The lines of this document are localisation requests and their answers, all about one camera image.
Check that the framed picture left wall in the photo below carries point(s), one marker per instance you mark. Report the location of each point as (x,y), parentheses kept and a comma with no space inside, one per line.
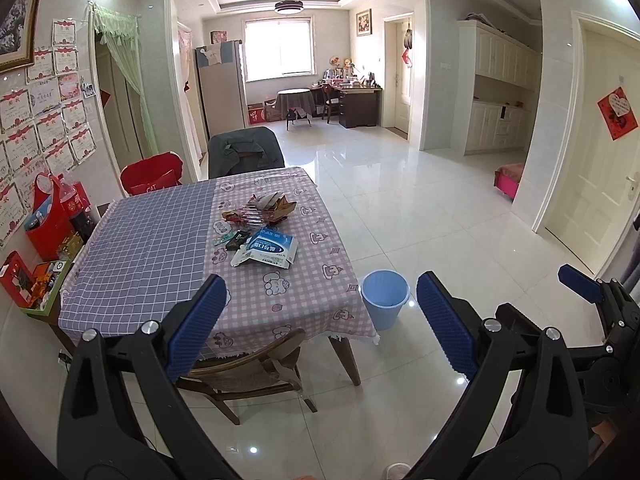
(17,40)

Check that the small round covered table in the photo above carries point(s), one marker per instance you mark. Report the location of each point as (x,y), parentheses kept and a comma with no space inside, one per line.
(295,104)

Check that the grey covered chair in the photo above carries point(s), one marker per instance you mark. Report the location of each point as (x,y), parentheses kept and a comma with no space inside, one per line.
(242,151)

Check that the framed picture wall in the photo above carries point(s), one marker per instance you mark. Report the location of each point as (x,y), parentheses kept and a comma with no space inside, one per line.
(17,40)
(363,23)

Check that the black snack wrapper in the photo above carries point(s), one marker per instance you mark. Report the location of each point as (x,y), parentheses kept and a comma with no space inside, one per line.
(239,238)

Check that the pink small stool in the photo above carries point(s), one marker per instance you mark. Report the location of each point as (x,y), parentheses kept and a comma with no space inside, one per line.
(507,179)

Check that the red gift bag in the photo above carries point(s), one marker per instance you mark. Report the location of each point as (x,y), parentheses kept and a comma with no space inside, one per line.
(48,225)

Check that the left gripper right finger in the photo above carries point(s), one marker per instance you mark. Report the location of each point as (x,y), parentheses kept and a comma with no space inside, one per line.
(473,443)

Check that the red door decoration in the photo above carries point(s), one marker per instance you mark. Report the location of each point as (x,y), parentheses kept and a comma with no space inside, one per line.
(617,113)

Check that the wooden table leg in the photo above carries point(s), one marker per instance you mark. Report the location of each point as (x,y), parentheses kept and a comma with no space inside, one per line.
(343,351)

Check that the wooden chair near camera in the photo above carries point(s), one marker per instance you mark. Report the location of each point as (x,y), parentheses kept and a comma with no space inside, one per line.
(269,371)

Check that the window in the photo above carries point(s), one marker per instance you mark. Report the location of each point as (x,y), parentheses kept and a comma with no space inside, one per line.
(278,48)

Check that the green door curtain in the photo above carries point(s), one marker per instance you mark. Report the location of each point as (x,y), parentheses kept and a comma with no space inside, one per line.
(120,34)

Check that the silver refrigerator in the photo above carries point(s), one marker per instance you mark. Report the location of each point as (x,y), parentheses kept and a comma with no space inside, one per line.
(221,83)

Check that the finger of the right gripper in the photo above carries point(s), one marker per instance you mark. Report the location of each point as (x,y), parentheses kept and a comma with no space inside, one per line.
(593,291)

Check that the cola bottle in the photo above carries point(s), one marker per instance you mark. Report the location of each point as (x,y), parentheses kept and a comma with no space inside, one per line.
(77,205)

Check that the white door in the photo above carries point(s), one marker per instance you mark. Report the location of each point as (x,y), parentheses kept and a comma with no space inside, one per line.
(599,189)

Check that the red open box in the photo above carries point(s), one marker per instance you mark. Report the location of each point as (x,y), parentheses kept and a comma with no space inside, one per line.
(17,280)

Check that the framed picture far wall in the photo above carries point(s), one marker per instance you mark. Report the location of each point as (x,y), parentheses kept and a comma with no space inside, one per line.
(363,23)

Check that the ceiling fan lamp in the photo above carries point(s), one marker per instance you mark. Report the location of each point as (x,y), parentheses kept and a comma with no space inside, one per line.
(289,7)

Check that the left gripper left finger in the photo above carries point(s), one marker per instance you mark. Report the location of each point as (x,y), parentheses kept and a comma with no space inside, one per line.
(99,436)

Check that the blue plastic trash bin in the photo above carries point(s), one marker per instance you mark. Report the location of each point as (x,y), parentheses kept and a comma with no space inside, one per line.
(384,292)

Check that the white wall cabinet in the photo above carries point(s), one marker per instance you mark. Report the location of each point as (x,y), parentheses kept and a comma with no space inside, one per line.
(498,89)

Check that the pink grey checkered tablecloth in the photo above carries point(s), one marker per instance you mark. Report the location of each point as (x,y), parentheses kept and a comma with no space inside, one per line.
(151,251)

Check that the person's right slipper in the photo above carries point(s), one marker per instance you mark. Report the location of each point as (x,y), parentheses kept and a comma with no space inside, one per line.
(395,471)

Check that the teal snack wrapper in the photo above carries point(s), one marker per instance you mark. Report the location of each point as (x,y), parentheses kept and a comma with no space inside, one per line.
(224,238)

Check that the dark wooden desk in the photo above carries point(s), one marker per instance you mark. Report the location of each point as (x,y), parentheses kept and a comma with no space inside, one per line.
(351,107)

